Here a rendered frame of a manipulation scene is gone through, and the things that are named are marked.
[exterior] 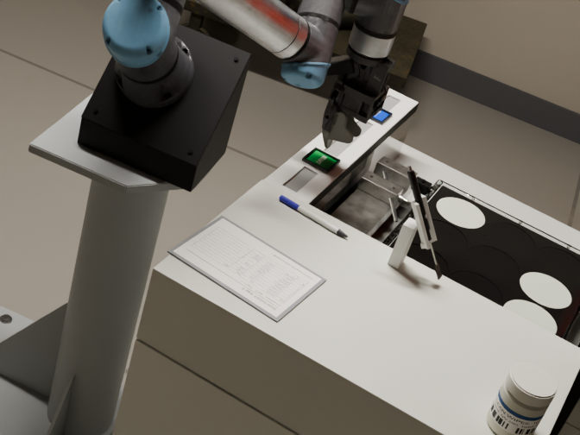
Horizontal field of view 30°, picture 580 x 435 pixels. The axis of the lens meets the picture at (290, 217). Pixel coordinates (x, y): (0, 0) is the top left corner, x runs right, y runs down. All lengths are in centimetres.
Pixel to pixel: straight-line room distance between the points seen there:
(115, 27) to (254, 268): 51
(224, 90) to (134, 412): 64
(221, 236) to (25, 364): 107
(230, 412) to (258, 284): 21
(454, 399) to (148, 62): 79
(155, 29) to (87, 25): 251
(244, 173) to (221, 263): 203
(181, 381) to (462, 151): 272
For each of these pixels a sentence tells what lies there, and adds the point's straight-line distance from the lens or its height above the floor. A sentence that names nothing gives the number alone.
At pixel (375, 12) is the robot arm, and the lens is 182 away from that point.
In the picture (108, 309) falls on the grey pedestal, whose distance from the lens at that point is 235.
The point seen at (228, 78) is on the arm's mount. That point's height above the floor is 101.
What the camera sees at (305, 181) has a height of 96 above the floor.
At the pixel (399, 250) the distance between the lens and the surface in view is 178.
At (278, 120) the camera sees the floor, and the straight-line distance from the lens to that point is 406.
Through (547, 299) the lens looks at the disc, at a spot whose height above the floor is 90.
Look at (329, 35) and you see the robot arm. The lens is 178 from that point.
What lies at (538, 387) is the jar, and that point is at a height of 106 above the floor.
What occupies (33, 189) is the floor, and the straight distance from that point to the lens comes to 340.
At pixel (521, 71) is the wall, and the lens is 465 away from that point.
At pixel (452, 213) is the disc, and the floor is 90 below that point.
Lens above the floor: 198
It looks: 34 degrees down
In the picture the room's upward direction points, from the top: 18 degrees clockwise
